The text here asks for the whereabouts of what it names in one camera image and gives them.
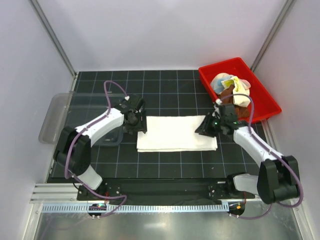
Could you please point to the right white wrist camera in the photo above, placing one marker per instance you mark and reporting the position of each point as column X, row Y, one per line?
column 218, row 102

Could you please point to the large white towel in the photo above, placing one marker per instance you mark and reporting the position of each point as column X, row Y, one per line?
column 174, row 134

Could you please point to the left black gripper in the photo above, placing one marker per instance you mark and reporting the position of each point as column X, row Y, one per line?
column 141, row 125

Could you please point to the brown towel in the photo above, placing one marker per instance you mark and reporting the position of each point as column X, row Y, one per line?
column 240, row 102

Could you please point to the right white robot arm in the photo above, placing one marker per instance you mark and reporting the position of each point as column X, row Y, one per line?
column 278, row 178

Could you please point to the red plastic bin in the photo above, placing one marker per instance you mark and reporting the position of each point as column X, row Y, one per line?
column 264, row 104

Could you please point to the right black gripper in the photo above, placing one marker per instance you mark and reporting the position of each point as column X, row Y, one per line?
column 204, row 128

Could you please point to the right aluminium frame post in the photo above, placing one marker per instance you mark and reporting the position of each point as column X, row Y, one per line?
column 279, row 21

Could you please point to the left aluminium frame post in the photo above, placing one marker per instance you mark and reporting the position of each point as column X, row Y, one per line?
column 52, row 35

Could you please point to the slotted metal rail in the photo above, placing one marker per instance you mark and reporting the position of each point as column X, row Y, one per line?
column 99, row 208

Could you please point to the patterned white cloth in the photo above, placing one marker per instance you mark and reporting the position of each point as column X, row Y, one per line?
column 223, row 80

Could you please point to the clear plastic tray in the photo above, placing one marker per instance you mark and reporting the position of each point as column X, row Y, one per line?
column 57, row 117

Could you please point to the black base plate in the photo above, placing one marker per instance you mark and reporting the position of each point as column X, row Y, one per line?
column 172, row 191

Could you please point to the aluminium frame post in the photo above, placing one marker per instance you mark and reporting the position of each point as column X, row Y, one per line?
column 279, row 21
column 52, row 35

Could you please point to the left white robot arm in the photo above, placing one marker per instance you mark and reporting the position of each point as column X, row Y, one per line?
column 74, row 146

